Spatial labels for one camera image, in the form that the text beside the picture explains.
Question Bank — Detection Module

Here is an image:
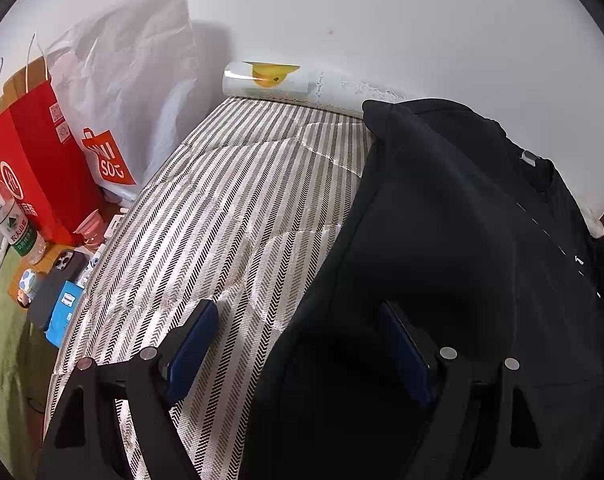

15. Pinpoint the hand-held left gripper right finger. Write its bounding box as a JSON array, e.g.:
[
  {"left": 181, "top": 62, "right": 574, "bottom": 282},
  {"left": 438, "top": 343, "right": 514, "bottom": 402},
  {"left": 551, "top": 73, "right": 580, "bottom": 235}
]
[{"left": 379, "top": 301, "right": 575, "bottom": 480}]

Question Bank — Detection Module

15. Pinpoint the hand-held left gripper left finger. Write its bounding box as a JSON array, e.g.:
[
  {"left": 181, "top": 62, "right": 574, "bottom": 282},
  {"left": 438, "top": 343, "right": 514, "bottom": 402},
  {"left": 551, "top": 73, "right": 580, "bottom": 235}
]
[{"left": 36, "top": 300, "right": 220, "bottom": 480}]

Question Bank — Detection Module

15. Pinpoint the black sweatshirt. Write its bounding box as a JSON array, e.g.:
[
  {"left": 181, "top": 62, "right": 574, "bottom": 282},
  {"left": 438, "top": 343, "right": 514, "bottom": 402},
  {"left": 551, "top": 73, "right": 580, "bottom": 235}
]
[{"left": 252, "top": 97, "right": 604, "bottom": 480}]

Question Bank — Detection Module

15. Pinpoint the blue box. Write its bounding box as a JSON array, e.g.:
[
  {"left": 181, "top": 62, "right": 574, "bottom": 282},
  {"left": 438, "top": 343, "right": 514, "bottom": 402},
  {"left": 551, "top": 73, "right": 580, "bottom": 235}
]
[{"left": 45, "top": 280, "right": 82, "bottom": 348}]

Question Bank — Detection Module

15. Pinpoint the striped mattress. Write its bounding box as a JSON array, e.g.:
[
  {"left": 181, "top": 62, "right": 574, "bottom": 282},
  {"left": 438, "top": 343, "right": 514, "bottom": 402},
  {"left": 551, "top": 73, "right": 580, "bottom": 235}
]
[{"left": 44, "top": 95, "right": 377, "bottom": 480}]

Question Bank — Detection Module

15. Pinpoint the pink cup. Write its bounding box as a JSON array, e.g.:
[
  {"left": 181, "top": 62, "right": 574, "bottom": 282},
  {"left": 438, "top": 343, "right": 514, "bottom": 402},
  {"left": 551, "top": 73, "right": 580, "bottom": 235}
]
[{"left": 73, "top": 210, "right": 106, "bottom": 251}]

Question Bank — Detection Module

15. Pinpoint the black phone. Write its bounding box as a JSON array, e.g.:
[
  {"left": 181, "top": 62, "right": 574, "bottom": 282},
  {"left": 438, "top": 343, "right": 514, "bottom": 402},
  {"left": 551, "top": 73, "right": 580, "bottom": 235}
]
[{"left": 28, "top": 249, "right": 88, "bottom": 331}]

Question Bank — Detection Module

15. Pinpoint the wooden nightstand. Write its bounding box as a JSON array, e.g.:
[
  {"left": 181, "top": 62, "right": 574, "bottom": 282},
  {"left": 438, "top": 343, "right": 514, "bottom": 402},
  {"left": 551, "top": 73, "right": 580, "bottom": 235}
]
[{"left": 6, "top": 244, "right": 77, "bottom": 311}]

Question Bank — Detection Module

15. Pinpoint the small round figurine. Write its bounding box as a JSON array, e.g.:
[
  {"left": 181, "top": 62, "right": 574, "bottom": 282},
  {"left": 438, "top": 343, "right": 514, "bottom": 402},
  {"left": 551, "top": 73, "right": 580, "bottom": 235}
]
[{"left": 16, "top": 268, "right": 37, "bottom": 308}]

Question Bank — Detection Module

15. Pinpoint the green blanket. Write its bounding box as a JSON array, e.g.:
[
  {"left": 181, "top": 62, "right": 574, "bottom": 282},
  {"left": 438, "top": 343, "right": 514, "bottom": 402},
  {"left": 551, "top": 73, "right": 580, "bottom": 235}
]
[{"left": 0, "top": 250, "right": 57, "bottom": 461}]

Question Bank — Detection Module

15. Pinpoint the plastic bottle with green label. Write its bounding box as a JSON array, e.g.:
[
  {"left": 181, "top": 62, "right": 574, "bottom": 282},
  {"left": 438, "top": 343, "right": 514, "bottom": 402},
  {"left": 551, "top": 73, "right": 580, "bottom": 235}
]
[{"left": 0, "top": 162, "right": 47, "bottom": 266}]

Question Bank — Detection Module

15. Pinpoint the red paper bag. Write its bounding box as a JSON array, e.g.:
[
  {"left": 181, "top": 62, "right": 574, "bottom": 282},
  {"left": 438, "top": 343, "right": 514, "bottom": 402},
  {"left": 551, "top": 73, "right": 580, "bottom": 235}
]
[{"left": 0, "top": 35, "right": 105, "bottom": 247}]

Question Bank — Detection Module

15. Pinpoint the white paper shopping bag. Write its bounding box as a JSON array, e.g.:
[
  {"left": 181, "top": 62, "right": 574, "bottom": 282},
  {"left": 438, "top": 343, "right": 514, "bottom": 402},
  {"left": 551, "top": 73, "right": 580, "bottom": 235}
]
[{"left": 42, "top": 0, "right": 217, "bottom": 201}]

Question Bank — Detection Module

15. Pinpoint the white roll with yellow print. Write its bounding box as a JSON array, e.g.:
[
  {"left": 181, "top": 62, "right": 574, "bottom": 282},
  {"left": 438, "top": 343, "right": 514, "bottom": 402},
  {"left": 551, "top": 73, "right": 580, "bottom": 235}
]
[{"left": 222, "top": 60, "right": 407, "bottom": 117}]

